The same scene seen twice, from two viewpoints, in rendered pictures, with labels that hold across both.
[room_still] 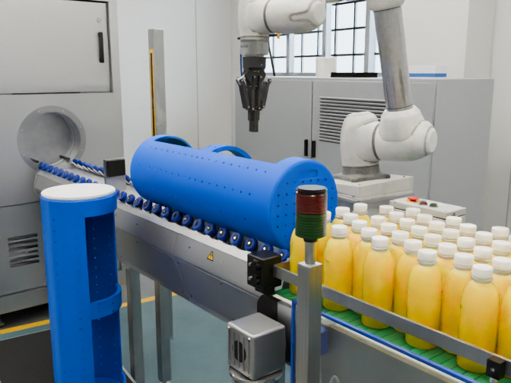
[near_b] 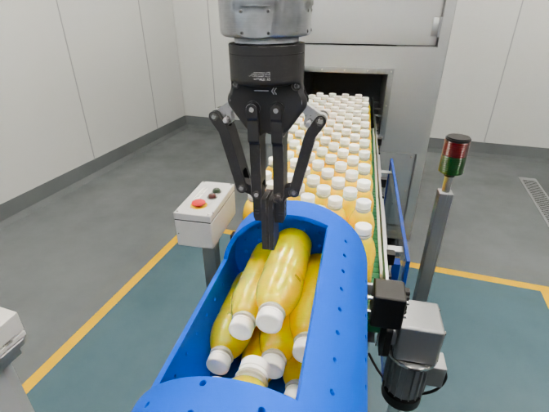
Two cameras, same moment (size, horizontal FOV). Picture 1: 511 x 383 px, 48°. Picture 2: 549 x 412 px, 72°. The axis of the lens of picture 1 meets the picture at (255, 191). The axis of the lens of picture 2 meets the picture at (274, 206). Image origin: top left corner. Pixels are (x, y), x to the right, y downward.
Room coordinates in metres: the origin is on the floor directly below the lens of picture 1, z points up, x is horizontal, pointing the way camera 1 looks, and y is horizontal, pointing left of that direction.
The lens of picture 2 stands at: (2.11, 0.32, 1.56)
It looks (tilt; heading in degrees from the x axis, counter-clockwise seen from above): 28 degrees down; 231
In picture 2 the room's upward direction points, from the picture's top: straight up
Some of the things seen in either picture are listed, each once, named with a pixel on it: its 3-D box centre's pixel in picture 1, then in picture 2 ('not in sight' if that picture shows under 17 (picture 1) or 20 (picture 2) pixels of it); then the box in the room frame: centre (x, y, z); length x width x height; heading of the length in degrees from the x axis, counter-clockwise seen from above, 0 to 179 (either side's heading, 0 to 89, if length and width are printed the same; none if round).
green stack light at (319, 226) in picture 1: (310, 223); (452, 163); (1.13, -0.11, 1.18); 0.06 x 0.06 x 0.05
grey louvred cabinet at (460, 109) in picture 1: (336, 175); not in sight; (4.21, -0.61, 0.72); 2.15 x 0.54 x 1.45; 32
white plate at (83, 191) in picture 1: (78, 191); not in sight; (2.18, 0.69, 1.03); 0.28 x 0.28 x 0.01
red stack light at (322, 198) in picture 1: (311, 201); (456, 147); (1.13, -0.11, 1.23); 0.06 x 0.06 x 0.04
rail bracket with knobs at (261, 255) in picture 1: (265, 271); (385, 305); (1.49, -0.03, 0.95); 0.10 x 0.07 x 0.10; 128
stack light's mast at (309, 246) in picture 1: (310, 226); (452, 164); (1.13, -0.11, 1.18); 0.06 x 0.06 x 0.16
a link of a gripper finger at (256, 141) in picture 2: (257, 93); (257, 150); (1.87, -0.01, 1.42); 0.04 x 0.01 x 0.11; 38
